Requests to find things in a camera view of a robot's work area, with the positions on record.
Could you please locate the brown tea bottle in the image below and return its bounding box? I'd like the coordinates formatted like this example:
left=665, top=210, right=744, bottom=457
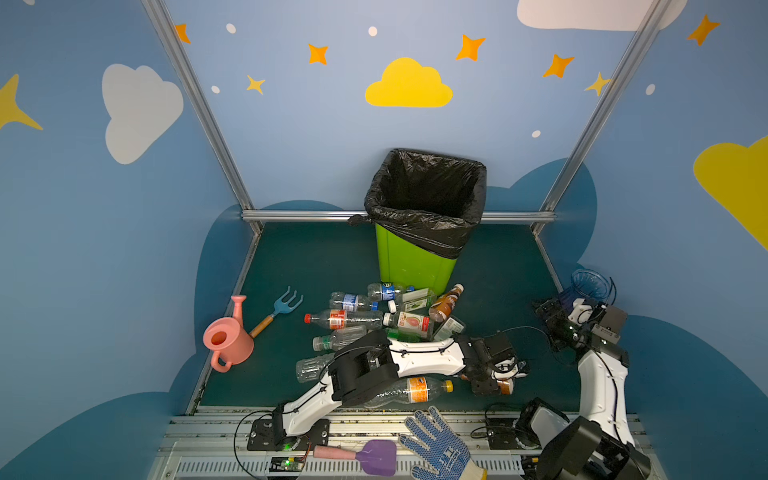
left=497, top=378, right=514, bottom=395

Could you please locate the square bottle white cap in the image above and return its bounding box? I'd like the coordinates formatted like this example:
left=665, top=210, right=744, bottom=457
left=432, top=317, right=466, bottom=342

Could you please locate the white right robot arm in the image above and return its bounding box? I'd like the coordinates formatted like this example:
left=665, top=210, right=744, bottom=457
left=516, top=298, right=652, bottom=479

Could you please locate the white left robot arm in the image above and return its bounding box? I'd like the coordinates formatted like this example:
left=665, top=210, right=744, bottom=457
left=246, top=331, right=519, bottom=452

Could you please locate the green plastic bin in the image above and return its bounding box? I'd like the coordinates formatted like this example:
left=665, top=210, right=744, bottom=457
left=375, top=224, right=457, bottom=293

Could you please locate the black bin liner bag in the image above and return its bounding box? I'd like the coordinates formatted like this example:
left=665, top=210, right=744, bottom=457
left=347, top=148, right=487, bottom=260

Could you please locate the purple plastic vase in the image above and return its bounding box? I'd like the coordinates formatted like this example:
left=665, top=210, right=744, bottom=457
left=558, top=268, right=614, bottom=306

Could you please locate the brown sauce bottle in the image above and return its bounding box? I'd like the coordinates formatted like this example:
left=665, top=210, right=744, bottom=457
left=429, top=284, right=464, bottom=323

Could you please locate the red label juice bottle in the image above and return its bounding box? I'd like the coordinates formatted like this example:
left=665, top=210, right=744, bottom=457
left=383, top=311, right=434, bottom=341

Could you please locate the clear bottle orange label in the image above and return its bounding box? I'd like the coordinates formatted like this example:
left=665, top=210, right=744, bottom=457
left=363, top=376, right=454, bottom=409

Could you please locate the green bottle yellow cap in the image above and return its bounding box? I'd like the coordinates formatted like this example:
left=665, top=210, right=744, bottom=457
left=386, top=328, right=428, bottom=343

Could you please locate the green label square bottle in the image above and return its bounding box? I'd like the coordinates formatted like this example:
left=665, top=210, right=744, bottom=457
left=394, top=288, right=436, bottom=312

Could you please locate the blue dotted work glove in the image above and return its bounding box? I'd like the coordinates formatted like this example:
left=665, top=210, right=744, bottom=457
left=398, top=406, right=488, bottom=480

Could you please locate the blue label bottle behind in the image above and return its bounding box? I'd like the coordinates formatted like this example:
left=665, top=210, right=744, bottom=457
left=367, top=282, right=415, bottom=302

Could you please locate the blue label water bottle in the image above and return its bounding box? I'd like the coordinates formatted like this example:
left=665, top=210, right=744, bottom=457
left=329, top=292, right=379, bottom=312

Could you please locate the clear bottle red cap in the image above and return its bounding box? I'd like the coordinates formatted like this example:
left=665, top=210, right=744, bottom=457
left=304, top=309, right=383, bottom=330

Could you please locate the purple toy shovel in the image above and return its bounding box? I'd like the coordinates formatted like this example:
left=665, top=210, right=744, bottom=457
left=313, top=439, right=397, bottom=477

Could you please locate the clear bottle white cap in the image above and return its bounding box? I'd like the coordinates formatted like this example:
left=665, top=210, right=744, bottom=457
left=295, top=352, right=335, bottom=383

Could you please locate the blue plastic toy rake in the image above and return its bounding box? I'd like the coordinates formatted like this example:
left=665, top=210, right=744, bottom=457
left=249, top=286, right=304, bottom=339

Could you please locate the pink toy watering can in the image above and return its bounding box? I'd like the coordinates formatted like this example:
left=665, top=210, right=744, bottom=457
left=203, top=295, right=254, bottom=373

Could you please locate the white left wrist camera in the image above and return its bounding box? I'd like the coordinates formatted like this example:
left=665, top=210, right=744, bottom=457
left=492, top=357, right=530, bottom=380

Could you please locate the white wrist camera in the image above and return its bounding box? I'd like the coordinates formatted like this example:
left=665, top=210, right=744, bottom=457
left=492, top=357, right=530, bottom=380
left=568, top=298, right=594, bottom=325

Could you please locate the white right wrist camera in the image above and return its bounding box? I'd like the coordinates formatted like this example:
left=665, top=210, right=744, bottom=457
left=568, top=298, right=594, bottom=325

